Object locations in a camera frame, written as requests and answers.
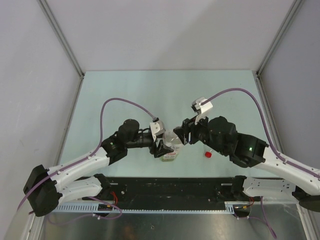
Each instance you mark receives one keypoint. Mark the white bottle cap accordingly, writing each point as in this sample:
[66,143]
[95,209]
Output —
[174,137]

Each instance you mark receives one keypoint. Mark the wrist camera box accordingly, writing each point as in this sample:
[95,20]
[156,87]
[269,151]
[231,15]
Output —
[202,108]
[157,129]

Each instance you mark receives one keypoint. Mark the red bottle cap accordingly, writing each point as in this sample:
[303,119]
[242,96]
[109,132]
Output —
[208,154]

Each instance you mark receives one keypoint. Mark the left aluminium frame post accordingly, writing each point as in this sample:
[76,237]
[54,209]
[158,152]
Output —
[52,20]

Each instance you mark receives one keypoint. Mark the clear bottle red label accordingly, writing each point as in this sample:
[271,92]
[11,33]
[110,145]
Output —
[210,150]

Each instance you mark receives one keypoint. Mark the right aluminium frame post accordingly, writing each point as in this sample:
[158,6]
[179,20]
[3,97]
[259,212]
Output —
[280,34]

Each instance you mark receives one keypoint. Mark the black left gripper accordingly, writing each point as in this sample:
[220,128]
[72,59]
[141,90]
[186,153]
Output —
[161,149]

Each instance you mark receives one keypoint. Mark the white slotted cable duct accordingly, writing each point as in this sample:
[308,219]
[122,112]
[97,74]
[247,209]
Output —
[228,207]

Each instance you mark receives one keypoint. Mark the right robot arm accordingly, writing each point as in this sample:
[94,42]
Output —
[296,179]

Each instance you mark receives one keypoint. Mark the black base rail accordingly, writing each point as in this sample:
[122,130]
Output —
[174,192]

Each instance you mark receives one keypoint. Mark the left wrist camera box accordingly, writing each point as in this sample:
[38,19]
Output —
[157,129]

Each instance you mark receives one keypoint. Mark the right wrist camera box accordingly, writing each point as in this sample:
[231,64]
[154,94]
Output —
[202,108]

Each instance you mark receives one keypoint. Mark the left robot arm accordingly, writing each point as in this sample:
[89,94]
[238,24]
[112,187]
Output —
[47,188]

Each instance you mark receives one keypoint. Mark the fruit tea bottle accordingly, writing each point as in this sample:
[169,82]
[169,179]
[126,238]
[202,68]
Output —
[175,145]

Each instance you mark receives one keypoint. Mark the aluminium frame post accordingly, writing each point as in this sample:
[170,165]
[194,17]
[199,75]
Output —
[52,20]
[280,34]

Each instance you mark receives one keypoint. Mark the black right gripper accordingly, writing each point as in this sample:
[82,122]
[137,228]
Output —
[189,126]

